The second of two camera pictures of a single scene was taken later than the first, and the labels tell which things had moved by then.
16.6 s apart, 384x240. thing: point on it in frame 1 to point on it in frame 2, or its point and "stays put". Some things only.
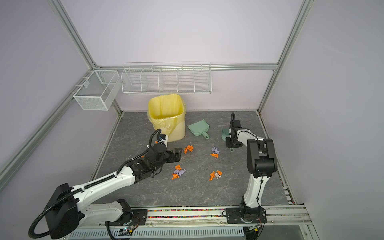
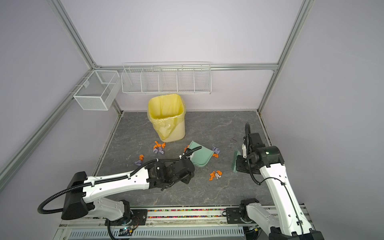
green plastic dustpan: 199,127 to 202,156
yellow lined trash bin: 167,112 stays put
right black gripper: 228,144 to 240,166
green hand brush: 225,133 to 234,164
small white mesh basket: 100,91 stays put
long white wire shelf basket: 167,77 stays put
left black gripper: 177,155 to 187,179
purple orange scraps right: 216,151 stays put
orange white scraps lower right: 213,174 stays put
